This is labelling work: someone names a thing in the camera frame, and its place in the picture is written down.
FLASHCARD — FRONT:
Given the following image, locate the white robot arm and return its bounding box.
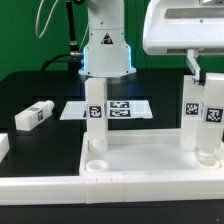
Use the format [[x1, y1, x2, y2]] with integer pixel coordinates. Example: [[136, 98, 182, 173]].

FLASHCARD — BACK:
[[80, 0, 224, 80]]

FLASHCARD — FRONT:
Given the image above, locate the fiducial marker sheet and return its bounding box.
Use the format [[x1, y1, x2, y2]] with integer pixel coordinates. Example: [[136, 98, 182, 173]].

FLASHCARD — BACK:
[[60, 100, 153, 120]]

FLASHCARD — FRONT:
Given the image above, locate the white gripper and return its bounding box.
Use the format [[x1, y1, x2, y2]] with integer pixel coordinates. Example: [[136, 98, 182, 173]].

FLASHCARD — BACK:
[[143, 0, 224, 55]]

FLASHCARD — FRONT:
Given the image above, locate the white cable loop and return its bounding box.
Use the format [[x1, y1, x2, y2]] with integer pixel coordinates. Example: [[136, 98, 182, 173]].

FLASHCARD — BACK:
[[35, 0, 61, 39]]

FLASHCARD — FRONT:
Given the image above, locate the white left fence piece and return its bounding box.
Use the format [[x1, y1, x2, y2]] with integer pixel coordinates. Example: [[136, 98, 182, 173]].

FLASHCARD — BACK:
[[0, 133, 9, 163]]

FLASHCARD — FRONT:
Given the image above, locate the black cable at base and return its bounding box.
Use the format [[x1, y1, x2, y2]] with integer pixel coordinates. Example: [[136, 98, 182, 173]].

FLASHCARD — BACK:
[[40, 54, 83, 72]]

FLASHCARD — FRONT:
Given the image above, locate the black cable post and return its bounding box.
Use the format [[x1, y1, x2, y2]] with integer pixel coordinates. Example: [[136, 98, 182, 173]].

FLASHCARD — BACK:
[[65, 0, 84, 72]]

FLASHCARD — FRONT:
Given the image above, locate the white desk tabletop tray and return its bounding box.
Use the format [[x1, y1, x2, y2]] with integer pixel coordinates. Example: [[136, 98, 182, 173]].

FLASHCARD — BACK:
[[79, 129, 224, 175]]

